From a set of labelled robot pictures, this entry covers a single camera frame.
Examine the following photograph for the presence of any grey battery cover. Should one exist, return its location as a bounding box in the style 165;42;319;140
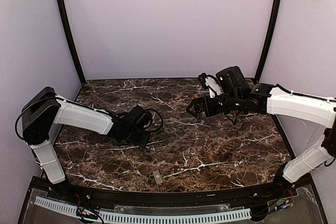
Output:
153;170;163;184

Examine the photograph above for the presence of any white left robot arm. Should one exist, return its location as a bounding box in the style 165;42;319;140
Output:
16;87;153;185

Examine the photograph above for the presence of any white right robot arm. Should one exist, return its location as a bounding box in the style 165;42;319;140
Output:
186;66;335;184

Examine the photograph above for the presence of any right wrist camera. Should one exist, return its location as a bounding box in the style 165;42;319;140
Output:
198;73;222;98

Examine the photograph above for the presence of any black left camera cable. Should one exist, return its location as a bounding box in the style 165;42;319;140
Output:
146;108;165;133

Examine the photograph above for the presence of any black front rail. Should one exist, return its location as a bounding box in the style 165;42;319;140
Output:
73;184;276;208

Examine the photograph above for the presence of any left white cable duct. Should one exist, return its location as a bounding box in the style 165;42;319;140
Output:
34;196;77;218

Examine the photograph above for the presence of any white cable duct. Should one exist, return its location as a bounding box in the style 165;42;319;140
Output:
100;208;251;224
34;196;77;218

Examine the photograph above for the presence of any right white cable duct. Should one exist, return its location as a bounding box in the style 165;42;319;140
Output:
100;208;251;224

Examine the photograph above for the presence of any right black frame post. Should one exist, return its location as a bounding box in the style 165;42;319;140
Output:
254;0;281;84

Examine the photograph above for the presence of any black frame post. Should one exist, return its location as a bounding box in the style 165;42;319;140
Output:
57;0;86;85
254;0;281;84

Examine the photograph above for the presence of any left black frame post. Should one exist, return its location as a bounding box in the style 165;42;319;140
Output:
57;0;86;85

